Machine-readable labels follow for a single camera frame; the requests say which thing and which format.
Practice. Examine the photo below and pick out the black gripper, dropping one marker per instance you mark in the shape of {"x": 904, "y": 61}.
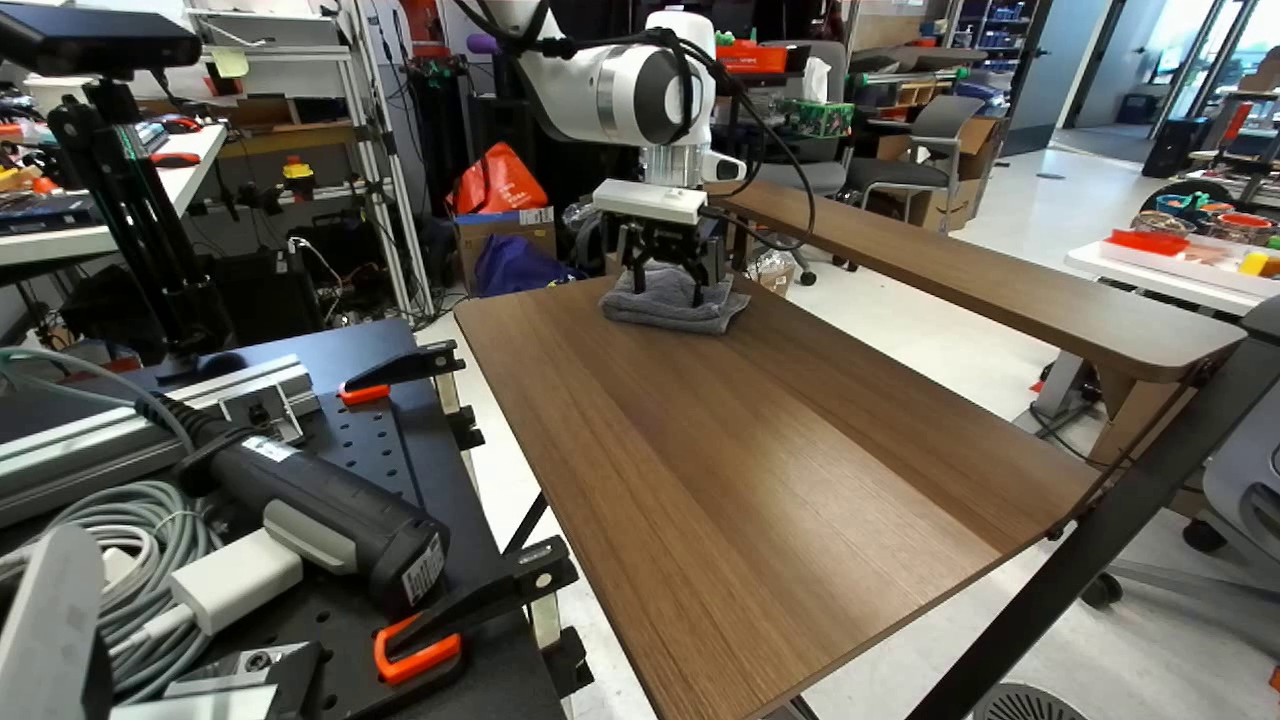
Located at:
{"x": 671, "y": 243}

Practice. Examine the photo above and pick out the gray towel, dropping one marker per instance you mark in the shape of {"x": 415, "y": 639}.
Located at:
{"x": 665, "y": 313}

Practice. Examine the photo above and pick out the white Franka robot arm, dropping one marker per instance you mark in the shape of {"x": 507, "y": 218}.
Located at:
{"x": 602, "y": 85}

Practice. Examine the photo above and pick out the blue bag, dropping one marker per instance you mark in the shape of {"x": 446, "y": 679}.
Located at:
{"x": 513, "y": 264}

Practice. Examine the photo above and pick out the cardboard box with white label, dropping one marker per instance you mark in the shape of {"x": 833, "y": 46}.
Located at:
{"x": 507, "y": 233}

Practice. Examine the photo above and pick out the orange bag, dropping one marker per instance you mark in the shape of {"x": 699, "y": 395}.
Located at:
{"x": 497, "y": 186}

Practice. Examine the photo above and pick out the red plastic crate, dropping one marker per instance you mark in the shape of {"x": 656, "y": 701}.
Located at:
{"x": 752, "y": 56}

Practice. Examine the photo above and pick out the gray armchair with casters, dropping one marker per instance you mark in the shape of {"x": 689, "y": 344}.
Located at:
{"x": 935, "y": 123}

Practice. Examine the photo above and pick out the black perforated mounting board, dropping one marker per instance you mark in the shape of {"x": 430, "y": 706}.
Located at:
{"x": 386, "y": 453}

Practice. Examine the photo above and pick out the raised wooden shelf board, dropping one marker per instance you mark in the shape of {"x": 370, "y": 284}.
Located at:
{"x": 1013, "y": 284}

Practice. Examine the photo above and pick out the black cylindrical device with label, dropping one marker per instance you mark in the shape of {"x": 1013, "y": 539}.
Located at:
{"x": 340, "y": 521}

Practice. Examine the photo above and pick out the gray metal table foot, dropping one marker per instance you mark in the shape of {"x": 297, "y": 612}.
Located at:
{"x": 1066, "y": 395}

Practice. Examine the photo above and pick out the white metal shelving rack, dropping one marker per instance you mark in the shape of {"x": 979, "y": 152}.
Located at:
{"x": 283, "y": 29}

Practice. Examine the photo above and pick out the white table with colourful items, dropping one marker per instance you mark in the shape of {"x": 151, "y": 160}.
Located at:
{"x": 1163, "y": 273}

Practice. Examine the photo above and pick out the wooden brown table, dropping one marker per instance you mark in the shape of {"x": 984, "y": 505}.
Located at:
{"x": 1106, "y": 535}

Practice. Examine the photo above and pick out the white power adapter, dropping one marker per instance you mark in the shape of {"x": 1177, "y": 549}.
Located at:
{"x": 234, "y": 580}

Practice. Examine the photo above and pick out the round floor fan grille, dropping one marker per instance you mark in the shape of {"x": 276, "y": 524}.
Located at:
{"x": 1026, "y": 706}

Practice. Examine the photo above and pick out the white work table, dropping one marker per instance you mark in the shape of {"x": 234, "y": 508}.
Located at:
{"x": 83, "y": 243}

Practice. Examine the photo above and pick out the gray panel office chair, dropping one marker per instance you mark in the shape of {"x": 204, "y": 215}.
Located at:
{"x": 1246, "y": 464}

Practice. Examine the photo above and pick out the aluminium extrusion bar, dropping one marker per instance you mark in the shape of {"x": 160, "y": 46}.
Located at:
{"x": 83, "y": 446}

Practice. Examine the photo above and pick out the white wrist mount plate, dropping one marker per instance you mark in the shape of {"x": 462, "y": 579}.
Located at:
{"x": 650, "y": 203}

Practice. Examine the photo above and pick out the black camera tripod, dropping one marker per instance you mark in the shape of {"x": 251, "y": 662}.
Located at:
{"x": 134, "y": 215}

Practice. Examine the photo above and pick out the silver metal bracket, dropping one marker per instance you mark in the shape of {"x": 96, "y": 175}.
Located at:
{"x": 227, "y": 682}

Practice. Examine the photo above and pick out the black stereo camera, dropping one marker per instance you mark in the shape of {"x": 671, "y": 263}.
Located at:
{"x": 93, "y": 39}

